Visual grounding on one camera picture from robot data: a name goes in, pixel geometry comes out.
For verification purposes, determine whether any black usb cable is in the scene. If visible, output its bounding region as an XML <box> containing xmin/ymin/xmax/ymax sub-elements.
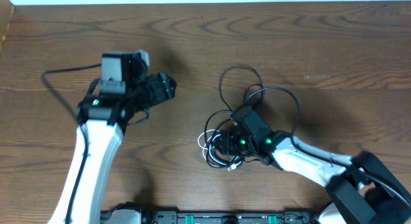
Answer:
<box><xmin>202</xmin><ymin>65</ymin><xmax>265</xmax><ymax>169</ymax></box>

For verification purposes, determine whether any white usb cable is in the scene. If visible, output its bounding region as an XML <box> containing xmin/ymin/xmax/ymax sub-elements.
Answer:
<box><xmin>197</xmin><ymin>128</ymin><xmax>243</xmax><ymax>172</ymax></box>

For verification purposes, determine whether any wooden board at left edge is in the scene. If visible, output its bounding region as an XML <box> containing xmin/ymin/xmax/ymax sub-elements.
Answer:
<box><xmin>0</xmin><ymin>0</ymin><xmax>15</xmax><ymax>50</ymax></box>

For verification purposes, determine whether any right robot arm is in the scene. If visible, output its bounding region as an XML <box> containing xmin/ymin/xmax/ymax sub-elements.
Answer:
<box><xmin>206</xmin><ymin>107</ymin><xmax>410</xmax><ymax>223</ymax></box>

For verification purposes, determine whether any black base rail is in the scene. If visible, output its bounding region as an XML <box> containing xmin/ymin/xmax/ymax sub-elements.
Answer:
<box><xmin>100</xmin><ymin>202</ymin><xmax>318</xmax><ymax>224</ymax></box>

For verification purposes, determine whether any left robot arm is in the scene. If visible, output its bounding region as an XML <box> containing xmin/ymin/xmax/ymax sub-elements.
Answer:
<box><xmin>49</xmin><ymin>50</ymin><xmax>177</xmax><ymax>223</ymax></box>

